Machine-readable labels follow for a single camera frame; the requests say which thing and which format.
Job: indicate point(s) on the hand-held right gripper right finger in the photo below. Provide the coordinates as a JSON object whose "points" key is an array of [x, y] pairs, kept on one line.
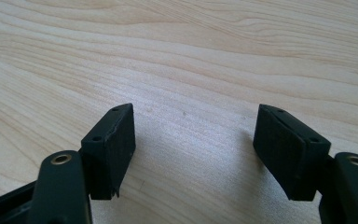
{"points": [[289, 155]]}

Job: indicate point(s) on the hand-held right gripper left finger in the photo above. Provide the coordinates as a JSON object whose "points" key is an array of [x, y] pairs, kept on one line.
{"points": [[112, 155]]}

